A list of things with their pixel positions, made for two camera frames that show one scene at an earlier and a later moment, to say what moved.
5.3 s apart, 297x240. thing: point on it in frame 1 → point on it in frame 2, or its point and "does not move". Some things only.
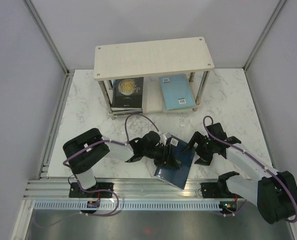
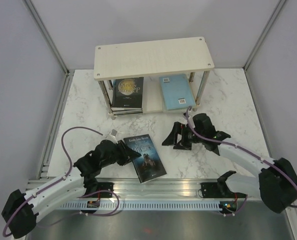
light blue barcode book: x=177 y=91 does not move
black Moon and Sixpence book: x=128 y=93 does not move
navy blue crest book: x=177 y=177 → x=148 y=165
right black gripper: x=204 y=159 → x=171 y=139
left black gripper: x=168 y=159 → x=127 y=153
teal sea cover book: x=126 y=109 does not move
